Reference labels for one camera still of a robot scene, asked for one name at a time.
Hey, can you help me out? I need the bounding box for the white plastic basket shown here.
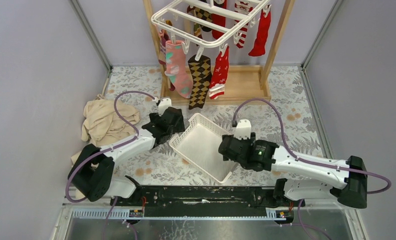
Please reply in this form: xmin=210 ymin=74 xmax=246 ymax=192
xmin=169 ymin=113 xmax=237 ymax=184

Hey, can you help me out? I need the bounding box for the brown yellow argyle sock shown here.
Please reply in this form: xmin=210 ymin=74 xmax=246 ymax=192
xmin=188 ymin=55 xmax=212 ymax=110

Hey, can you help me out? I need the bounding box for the wooden hanger stand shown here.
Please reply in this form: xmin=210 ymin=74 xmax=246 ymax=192
xmin=143 ymin=0 xmax=295 ymax=105

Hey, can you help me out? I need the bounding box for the red snowflake santa sock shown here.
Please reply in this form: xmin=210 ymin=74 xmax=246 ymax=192
xmin=209 ymin=45 xmax=230 ymax=100

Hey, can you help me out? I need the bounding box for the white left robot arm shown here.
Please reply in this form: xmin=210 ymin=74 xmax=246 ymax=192
xmin=67 ymin=106 xmax=185 ymax=206

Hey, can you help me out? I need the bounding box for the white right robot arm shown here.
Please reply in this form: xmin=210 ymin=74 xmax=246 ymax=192
xmin=218 ymin=134 xmax=368 ymax=209

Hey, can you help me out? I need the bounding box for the white plastic clip hanger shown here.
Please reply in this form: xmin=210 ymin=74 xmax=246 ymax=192
xmin=150 ymin=0 xmax=271 ymax=49

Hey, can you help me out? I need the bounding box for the beige crumpled cloth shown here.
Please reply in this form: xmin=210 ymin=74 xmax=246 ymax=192
xmin=80 ymin=94 xmax=135 ymax=147

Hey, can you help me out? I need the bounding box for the pink patterned sock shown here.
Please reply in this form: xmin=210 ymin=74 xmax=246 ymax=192
xmin=165 ymin=40 xmax=193 ymax=99

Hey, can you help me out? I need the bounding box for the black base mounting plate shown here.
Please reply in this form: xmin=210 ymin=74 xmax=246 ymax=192
xmin=111 ymin=185 xmax=299 ymax=218

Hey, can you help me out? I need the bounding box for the pink purple striped sock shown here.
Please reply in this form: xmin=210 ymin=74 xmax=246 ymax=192
xmin=158 ymin=30 xmax=170 ymax=66

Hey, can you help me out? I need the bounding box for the plain red sock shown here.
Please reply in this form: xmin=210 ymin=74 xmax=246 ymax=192
xmin=248 ymin=10 xmax=272 ymax=57

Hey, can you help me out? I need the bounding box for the red bow sock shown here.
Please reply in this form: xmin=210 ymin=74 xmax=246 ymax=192
xmin=211 ymin=0 xmax=227 ymax=40

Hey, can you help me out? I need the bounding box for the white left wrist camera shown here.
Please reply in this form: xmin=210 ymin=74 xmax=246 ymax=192
xmin=157 ymin=97 xmax=172 ymax=116

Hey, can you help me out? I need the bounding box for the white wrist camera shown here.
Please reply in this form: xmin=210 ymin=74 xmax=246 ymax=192
xmin=157 ymin=97 xmax=172 ymax=116
xmin=234 ymin=119 xmax=252 ymax=140

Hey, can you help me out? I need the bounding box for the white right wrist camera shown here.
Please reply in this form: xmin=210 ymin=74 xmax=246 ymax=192
xmin=234 ymin=119 xmax=252 ymax=140

